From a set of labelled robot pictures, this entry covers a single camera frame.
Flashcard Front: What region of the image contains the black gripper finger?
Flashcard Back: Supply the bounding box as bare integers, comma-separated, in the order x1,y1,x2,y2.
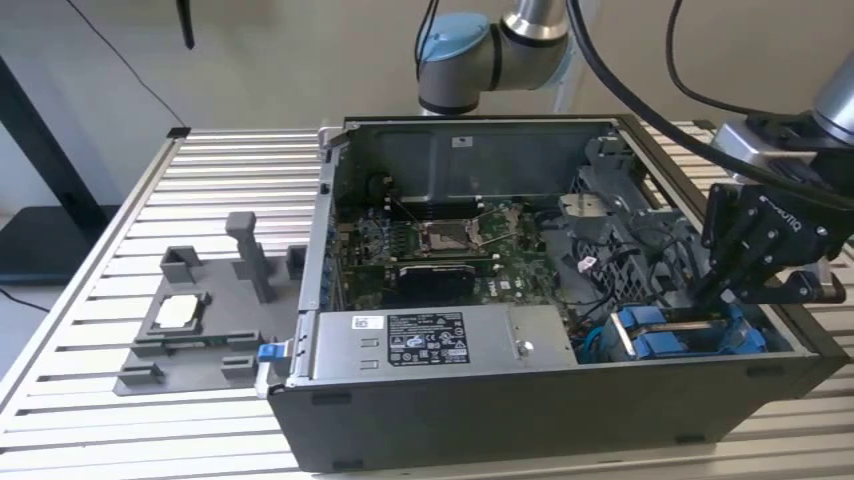
716,206,788,305
696,182,744,308

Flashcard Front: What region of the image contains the black side camera bracket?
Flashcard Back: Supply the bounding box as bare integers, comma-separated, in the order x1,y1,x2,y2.
733,268,848,306

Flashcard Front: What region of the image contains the black disk wire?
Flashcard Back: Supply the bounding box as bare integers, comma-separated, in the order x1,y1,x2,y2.
626,224,713,309

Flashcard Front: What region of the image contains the thick black gripper cable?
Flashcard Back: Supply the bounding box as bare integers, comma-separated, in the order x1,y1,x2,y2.
564,0,844,207

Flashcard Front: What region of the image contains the open black PC case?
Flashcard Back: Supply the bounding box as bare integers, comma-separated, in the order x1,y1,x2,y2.
255,113,853,474

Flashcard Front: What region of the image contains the thin black wall cable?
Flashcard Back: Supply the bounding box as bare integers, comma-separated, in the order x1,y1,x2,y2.
65,0,190,130

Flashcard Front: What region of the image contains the silver power supply unit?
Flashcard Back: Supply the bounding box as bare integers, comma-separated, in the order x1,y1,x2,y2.
309,304,577,379

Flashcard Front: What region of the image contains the blue disk wire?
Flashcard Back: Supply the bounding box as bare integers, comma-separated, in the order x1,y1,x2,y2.
576,323,608,363

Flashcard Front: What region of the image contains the grey disk bay cage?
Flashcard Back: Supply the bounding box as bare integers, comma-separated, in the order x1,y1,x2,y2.
556,137,702,306

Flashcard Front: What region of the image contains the black heat sink block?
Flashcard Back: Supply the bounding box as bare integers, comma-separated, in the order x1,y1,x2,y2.
395,262,480,306

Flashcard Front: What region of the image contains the thin black camera cable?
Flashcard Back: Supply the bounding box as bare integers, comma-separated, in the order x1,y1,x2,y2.
666,0,760,121

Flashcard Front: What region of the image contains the black arm joint cable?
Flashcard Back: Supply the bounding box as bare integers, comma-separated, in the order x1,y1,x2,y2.
413,0,444,39

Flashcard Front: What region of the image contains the green motherboard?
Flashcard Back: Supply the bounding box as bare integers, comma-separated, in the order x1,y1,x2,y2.
333,198,570,314

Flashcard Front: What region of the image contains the black monitor stand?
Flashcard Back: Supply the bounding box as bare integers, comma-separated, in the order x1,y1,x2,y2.
0,54,123,287

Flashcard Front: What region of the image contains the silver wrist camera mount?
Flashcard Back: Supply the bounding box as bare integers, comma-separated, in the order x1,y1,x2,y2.
709,116,826,180

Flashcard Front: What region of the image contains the CPU socket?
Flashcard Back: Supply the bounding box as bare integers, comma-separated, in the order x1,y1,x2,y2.
412,218,488,259

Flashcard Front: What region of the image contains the grey parts rack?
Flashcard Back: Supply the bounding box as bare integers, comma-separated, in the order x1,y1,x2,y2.
113,211,317,397

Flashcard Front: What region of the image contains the silver CPU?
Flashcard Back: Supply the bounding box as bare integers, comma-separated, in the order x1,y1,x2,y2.
155,294,203,329

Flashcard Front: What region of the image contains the black hanging antenna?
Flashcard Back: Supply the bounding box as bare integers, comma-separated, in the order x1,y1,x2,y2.
175,0,197,50

